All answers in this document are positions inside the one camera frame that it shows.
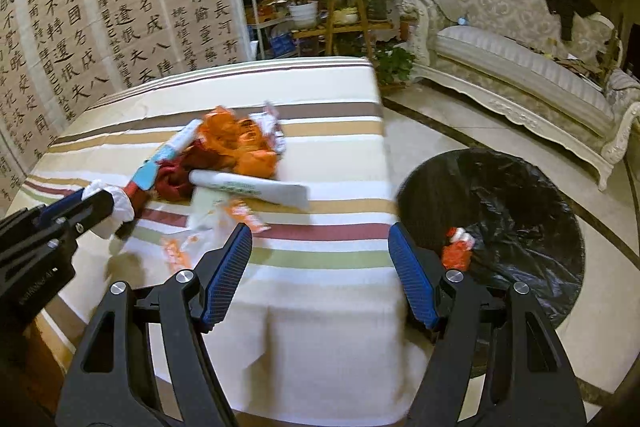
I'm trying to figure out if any blue and white tube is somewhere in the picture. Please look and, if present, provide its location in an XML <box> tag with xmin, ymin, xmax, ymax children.
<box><xmin>125</xmin><ymin>118</ymin><xmax>205</xmax><ymax>202</ymax></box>

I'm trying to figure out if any calligraphy folding screen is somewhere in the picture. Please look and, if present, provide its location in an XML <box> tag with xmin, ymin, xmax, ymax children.
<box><xmin>0</xmin><ymin>0</ymin><xmax>253</xmax><ymax>218</ymax></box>

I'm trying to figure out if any long white paper packet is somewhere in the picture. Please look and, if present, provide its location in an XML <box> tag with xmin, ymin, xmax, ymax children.
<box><xmin>187</xmin><ymin>169</ymin><xmax>311</xmax><ymax>212</ymax></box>

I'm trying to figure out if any orange and white snack wrapper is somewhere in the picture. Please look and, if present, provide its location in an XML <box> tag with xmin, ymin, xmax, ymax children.
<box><xmin>160</xmin><ymin>232</ymin><xmax>206</xmax><ymax>275</ymax></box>
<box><xmin>186</xmin><ymin>187</ymin><xmax>273</xmax><ymax>235</ymax></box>

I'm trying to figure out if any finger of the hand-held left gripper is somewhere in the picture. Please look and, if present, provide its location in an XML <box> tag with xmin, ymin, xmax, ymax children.
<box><xmin>50</xmin><ymin>190</ymin><xmax>115</xmax><ymax>242</ymax></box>
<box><xmin>30</xmin><ymin>188</ymin><xmax>86</xmax><ymax>228</ymax></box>

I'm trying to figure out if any blue crate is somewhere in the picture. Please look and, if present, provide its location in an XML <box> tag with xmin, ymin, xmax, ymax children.
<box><xmin>270</xmin><ymin>32</ymin><xmax>296</xmax><ymax>58</ymax></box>

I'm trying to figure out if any ornate cream sofa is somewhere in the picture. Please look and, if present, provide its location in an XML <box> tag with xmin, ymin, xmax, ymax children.
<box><xmin>415</xmin><ymin>0</ymin><xmax>640</xmax><ymax>192</ymax></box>

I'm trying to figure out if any dark red crumpled bag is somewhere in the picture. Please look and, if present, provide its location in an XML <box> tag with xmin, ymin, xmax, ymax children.
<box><xmin>155</xmin><ymin>147</ymin><xmax>236</xmax><ymax>202</ymax></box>

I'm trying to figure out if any red crumpled wrapper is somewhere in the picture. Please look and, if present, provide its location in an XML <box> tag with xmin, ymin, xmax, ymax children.
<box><xmin>441</xmin><ymin>227</ymin><xmax>476</xmax><ymax>273</ymax></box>

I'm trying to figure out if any white tissue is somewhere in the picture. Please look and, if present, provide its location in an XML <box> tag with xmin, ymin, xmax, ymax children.
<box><xmin>81</xmin><ymin>179</ymin><xmax>137</xmax><ymax>240</ymax></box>

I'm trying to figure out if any brown clutter pile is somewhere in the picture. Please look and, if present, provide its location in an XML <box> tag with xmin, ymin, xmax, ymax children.
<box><xmin>545</xmin><ymin>42</ymin><xmax>626</xmax><ymax>88</ymax></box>

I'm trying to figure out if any white printed snack packet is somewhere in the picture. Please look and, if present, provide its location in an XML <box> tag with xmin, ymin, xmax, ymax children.
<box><xmin>252</xmin><ymin>101</ymin><xmax>287</xmax><ymax>158</ymax></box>

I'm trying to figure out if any white flower pot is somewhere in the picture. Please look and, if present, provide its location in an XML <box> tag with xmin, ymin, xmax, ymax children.
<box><xmin>287</xmin><ymin>1</ymin><xmax>321</xmax><ymax>28</ymax></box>

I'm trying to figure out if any trash bin with black bag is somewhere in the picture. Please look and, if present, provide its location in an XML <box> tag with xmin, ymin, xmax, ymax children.
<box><xmin>395</xmin><ymin>148</ymin><xmax>586</xmax><ymax>333</ymax></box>

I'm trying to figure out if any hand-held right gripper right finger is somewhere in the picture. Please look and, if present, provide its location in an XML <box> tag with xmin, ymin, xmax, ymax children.
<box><xmin>388</xmin><ymin>222</ymin><xmax>587</xmax><ymax>427</ymax></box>

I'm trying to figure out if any orange plastic bag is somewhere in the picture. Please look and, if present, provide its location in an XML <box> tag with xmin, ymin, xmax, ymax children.
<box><xmin>197</xmin><ymin>106</ymin><xmax>281</xmax><ymax>180</ymax></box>

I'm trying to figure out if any striped tablecloth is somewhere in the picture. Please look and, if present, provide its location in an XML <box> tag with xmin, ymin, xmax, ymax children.
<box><xmin>7</xmin><ymin>56</ymin><xmax>401</xmax><ymax>423</ymax></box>

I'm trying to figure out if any white metal rack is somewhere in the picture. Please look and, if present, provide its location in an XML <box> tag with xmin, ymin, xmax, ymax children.
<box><xmin>242</xmin><ymin>0</ymin><xmax>301</xmax><ymax>60</ymax></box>

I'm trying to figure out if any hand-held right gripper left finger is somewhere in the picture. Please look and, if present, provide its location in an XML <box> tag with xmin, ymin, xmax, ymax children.
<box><xmin>55</xmin><ymin>223</ymin><xmax>254</xmax><ymax>427</ymax></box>

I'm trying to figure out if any small bushy green plant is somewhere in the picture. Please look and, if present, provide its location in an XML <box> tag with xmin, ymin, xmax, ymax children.
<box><xmin>372</xmin><ymin>44</ymin><xmax>416</xmax><ymax>88</ymax></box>

